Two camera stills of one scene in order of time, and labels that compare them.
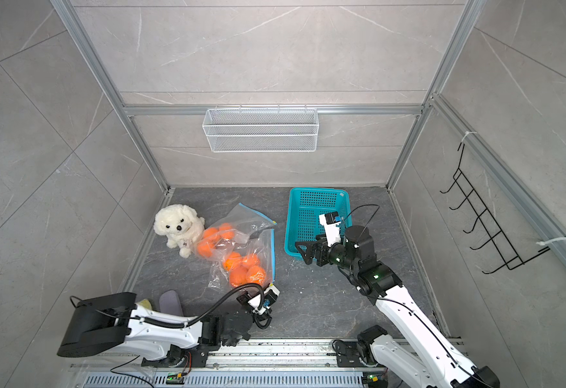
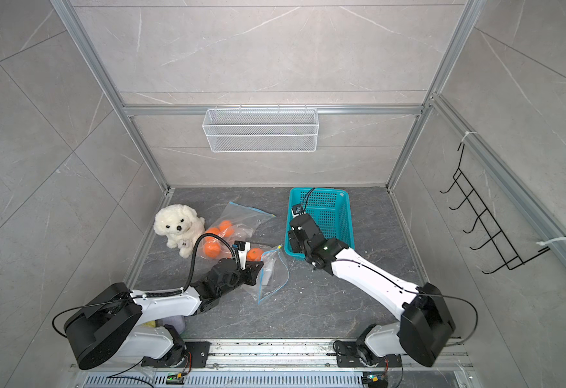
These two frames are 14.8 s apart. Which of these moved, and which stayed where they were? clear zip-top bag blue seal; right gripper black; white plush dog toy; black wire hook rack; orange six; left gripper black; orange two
Moved: clear zip-top bag blue seal; right gripper black; orange two; left gripper black
Stayed: orange six; black wire hook rack; white plush dog toy
